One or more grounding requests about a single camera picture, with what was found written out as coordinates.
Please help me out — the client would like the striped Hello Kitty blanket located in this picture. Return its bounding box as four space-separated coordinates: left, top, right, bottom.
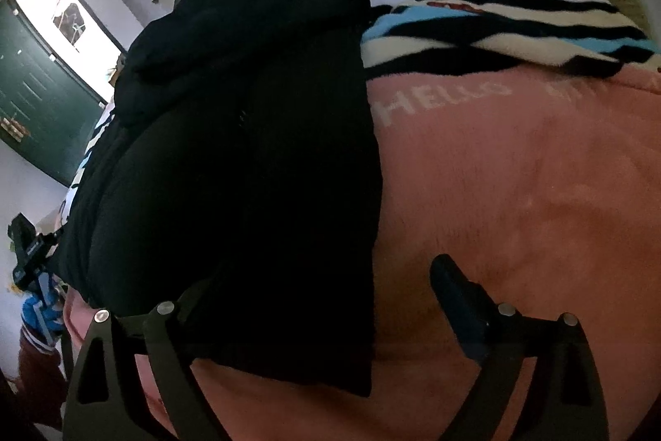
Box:
56 0 661 441

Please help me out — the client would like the dark green door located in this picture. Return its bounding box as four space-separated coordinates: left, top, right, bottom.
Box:
1 0 107 186

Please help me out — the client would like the large black jacket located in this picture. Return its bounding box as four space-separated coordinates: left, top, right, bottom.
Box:
52 0 382 397

